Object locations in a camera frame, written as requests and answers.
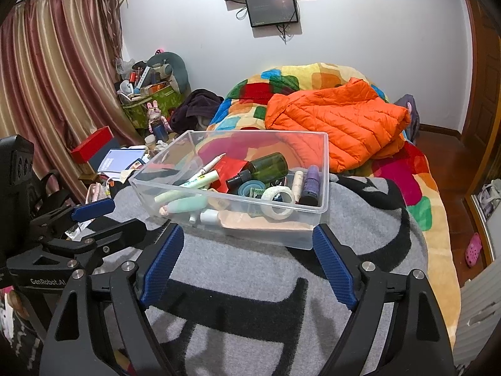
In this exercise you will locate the small white round bottle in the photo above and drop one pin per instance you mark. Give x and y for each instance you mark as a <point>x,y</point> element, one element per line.
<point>209,216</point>

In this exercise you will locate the small green card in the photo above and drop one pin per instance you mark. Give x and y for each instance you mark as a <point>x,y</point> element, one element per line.
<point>256,193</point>

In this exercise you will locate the red packet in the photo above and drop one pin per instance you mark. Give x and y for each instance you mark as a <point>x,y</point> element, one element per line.
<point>231,170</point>

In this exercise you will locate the colourful patchwork blanket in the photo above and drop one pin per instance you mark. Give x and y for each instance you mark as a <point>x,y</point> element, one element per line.
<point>411,180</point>

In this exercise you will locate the striped brown curtain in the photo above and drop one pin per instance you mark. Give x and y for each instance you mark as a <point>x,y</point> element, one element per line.
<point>51,78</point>

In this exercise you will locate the beige flat board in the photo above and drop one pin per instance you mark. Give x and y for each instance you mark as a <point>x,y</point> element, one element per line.
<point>258,222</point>

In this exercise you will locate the green shopping bag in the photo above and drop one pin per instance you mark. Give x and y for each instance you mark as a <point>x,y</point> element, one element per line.
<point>145,111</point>

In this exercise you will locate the grey neck pillow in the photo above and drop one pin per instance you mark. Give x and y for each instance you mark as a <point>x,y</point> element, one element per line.
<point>174,66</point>

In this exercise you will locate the white plastic bag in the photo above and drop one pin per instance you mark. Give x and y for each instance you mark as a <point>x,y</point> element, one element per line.
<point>125,65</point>

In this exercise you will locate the pale yellow marker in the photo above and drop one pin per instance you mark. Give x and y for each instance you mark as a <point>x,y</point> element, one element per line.
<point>197,181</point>

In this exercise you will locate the pink rabbit toy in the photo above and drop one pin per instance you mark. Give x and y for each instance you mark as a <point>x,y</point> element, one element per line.
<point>155,113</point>

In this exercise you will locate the wooden room door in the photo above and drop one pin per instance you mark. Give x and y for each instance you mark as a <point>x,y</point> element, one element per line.
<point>483,66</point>

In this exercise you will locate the light blue notebook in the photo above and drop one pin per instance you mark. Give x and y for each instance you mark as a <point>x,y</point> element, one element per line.
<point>121,160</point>

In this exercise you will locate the white ribbed plastic bin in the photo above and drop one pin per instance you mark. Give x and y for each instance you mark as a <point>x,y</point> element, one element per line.
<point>477,321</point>

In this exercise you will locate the grey purple garment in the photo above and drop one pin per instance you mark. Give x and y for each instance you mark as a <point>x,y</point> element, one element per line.
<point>411,115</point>

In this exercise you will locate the dark blue bottle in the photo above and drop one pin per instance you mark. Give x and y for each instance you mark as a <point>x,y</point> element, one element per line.
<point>159,131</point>

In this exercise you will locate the orange puffer jacket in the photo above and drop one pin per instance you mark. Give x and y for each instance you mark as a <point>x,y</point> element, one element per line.
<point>336,125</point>

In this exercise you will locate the white shoes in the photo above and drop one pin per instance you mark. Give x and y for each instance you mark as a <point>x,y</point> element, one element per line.
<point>491,199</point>

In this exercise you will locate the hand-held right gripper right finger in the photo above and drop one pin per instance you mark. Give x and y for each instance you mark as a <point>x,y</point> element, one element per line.
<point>332,270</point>

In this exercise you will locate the blue tape roll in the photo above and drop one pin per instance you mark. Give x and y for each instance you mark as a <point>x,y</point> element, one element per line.
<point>248,187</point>

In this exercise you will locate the pink clog shoe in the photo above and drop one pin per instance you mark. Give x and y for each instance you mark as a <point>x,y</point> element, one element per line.
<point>473,248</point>

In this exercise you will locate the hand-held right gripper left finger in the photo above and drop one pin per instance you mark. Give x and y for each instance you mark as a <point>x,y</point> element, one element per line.
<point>164,266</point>

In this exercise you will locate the white tape roll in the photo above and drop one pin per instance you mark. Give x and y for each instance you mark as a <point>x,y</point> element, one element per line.
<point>278,203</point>

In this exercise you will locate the dark green glass bottle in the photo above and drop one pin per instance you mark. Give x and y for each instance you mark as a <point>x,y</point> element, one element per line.
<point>262,168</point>

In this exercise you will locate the grey black patterned blanket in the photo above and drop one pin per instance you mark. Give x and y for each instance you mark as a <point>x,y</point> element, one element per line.
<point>254,301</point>

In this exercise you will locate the pink bag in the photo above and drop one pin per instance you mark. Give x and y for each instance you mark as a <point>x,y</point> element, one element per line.
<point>96,194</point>

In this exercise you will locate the red box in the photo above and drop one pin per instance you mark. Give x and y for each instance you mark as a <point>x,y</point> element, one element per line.
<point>92,145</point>

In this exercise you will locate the purple bottle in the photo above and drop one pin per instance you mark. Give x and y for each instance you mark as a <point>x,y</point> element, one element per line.
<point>311,186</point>

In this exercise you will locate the dark clothes pile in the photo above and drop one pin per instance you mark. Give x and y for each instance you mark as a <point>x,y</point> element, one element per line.
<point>195,109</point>

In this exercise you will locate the small black wall monitor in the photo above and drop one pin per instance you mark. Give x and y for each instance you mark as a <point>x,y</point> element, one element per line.
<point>272,9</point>

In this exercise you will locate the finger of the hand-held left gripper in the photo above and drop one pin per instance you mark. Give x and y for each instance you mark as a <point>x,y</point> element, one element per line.
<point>117,234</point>
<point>94,208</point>

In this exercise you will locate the white pen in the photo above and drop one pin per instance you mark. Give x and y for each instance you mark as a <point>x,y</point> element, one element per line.
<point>207,166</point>

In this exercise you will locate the clear plastic box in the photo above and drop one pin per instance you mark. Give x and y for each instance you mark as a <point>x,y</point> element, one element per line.
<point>235,239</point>

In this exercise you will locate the patterned dark cloth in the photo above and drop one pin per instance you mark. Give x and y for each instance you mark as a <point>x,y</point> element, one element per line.
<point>19,344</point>

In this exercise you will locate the cream slim tube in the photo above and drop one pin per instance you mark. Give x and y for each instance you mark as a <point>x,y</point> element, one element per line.
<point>298,184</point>

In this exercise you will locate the mint green tube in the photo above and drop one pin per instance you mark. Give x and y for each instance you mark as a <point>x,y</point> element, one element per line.
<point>184,205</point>

